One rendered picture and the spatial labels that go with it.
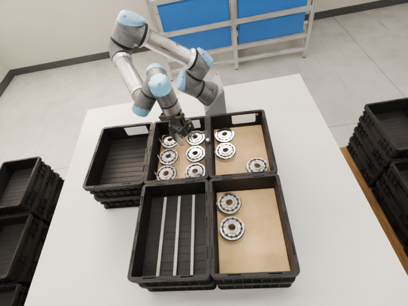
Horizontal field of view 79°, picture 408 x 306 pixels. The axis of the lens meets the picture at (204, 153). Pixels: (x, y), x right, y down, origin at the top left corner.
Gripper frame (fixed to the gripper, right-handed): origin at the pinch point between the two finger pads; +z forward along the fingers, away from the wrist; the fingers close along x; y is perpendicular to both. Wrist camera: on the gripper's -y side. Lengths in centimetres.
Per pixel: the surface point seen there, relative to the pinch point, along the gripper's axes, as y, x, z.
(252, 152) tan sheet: 19.6, 22.0, 20.3
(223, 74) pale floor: -128, 137, 107
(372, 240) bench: 81, 23, 37
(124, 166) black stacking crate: -26.7, -27.2, 13.7
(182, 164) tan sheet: -3.0, -6.1, 16.6
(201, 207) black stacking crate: 21.8, -16.2, 17.1
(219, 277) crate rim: 50, -32, 7
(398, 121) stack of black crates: 60, 119, 65
